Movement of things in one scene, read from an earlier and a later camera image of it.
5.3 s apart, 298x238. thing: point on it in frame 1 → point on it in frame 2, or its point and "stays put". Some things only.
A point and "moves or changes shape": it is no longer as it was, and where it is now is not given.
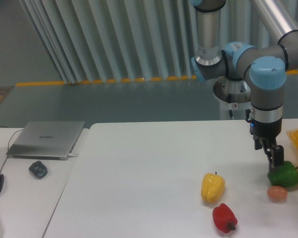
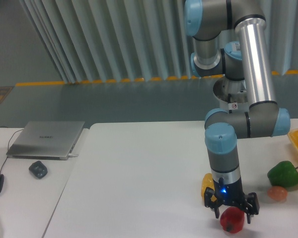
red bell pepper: [224, 218] moves or changes shape
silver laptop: [46, 140] stays put
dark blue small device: [38, 169] stays put
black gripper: [268, 131] → [231, 194]
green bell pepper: [286, 175] stays put
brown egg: [277, 194] stays put
